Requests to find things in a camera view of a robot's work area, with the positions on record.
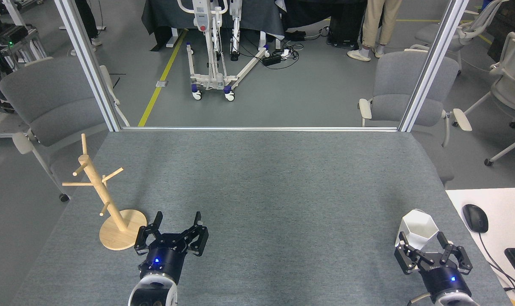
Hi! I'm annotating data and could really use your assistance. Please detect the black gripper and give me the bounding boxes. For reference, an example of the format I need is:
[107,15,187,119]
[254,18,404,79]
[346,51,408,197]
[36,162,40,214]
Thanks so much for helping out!
[394,232,473,304]
[134,212,209,285]

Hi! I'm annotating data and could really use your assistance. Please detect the white hexagonal cup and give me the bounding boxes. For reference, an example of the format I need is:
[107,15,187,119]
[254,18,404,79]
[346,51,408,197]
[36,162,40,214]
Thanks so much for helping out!
[395,208,440,252]

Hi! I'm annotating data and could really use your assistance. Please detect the wooden cup rack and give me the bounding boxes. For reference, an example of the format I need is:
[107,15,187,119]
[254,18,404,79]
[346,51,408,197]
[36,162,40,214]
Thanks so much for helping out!
[62,133,148,251]

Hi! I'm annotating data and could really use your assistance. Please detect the black computer mouse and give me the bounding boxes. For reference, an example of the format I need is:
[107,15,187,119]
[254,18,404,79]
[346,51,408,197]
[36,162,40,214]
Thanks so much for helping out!
[462,204,489,233]

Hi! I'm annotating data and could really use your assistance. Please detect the white desk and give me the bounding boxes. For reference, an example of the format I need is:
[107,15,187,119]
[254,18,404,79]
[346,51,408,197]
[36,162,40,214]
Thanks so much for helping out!
[446,187,515,306]

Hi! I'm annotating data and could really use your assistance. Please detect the grey padded chair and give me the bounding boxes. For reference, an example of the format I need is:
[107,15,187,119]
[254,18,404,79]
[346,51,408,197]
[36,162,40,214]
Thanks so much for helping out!
[0,57,130,202]
[359,49,472,187]

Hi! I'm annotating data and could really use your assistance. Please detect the white mesh office chair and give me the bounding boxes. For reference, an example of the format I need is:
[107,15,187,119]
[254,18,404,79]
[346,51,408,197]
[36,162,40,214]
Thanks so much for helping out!
[452,32,515,167]
[415,0,509,75]

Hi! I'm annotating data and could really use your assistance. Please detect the white stand on wheels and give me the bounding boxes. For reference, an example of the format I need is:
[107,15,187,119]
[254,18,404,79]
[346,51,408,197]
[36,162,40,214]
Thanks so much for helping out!
[176,0,270,102]

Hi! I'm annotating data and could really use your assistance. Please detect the person in dark trousers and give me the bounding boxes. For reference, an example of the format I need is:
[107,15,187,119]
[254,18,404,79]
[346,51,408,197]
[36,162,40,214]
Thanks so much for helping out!
[70,0,103,57]

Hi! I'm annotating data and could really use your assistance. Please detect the dark cloth covered table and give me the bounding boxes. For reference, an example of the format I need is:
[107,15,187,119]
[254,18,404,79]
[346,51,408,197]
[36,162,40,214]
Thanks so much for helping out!
[142,0,284,51]

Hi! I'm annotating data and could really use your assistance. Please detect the metal equipment cart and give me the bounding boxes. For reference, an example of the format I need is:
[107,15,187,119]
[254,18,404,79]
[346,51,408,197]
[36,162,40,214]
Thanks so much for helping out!
[0,21,48,71]

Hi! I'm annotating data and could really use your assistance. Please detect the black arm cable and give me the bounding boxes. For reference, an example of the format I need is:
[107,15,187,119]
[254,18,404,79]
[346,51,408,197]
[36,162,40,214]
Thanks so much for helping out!
[406,292,432,306]

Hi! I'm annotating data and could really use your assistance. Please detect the black mouse cable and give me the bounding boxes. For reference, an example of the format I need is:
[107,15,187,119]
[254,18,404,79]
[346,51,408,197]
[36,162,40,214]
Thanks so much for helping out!
[478,232,515,298]

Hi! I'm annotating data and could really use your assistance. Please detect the silver frame rail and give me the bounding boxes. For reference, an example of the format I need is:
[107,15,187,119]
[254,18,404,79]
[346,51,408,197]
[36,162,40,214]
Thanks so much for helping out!
[121,126,399,132]

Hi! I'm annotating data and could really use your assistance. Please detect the silver frame post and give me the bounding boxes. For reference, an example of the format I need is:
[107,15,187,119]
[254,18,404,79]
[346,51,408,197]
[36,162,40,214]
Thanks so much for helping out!
[54,0,122,132]
[398,0,469,132]

